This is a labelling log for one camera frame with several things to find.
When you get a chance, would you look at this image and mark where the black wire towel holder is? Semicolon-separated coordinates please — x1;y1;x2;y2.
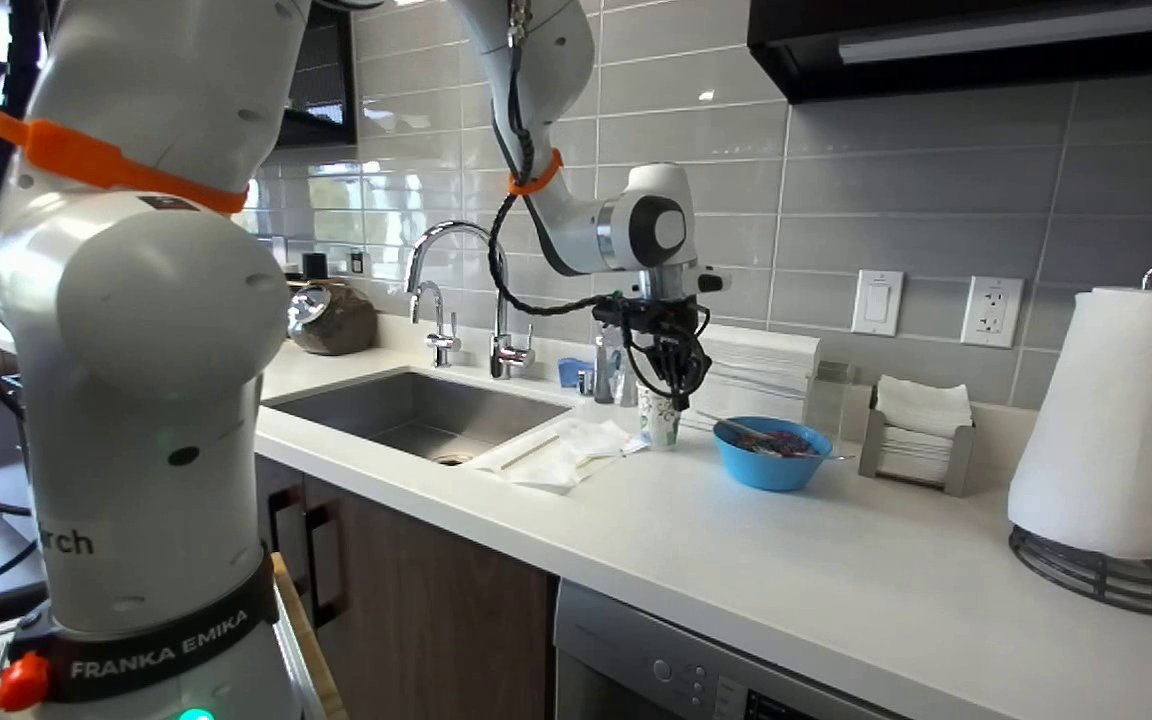
1008;528;1152;615

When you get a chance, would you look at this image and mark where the white power outlet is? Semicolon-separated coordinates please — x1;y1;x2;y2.
959;274;1026;348

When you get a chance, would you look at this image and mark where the dark wall shelf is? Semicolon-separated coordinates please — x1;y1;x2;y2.
282;3;357;148

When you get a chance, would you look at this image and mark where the blue sponge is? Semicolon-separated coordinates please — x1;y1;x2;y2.
558;357;592;393

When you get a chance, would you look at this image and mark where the stainless steel sink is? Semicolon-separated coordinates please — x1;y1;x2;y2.
260;366;563;469

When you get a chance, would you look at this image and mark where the white folded paper towel stack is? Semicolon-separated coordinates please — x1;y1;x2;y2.
691;322;819;421

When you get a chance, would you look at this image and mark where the stainless dishwasher front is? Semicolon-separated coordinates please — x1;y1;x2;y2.
551;581;904;720

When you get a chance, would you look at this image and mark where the white paper towel roll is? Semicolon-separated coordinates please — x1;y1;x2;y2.
1008;286;1152;559

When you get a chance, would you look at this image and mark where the white light switch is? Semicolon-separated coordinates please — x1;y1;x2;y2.
851;267;904;334

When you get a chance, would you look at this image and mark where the blue plastic bowl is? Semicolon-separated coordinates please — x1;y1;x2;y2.
711;416;834;493

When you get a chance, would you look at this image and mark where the black range hood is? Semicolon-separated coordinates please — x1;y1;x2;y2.
748;0;1152;105

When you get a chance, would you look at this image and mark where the white paper cup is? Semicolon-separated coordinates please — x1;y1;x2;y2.
640;393;680;450

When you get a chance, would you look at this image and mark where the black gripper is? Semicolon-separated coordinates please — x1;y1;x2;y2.
624;298;709;412

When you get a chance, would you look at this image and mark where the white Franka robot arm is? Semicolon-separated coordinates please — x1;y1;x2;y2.
0;0;310;720

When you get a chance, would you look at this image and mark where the white cloth on counter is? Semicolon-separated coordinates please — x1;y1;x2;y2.
473;412;640;495

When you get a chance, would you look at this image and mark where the metal napkin holder with napkins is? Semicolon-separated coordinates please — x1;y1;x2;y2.
860;376;978;495

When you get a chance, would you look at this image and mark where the clear dish soap bottle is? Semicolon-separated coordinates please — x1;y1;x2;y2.
592;338;633;408

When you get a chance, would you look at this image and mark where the wooden cabinet with handles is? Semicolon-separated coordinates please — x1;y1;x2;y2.
258;460;551;720

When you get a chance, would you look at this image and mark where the dark brown basket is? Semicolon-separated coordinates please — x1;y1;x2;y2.
290;281;382;357

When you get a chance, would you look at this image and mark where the chrome kitchen faucet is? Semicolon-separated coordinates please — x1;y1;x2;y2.
406;220;533;381

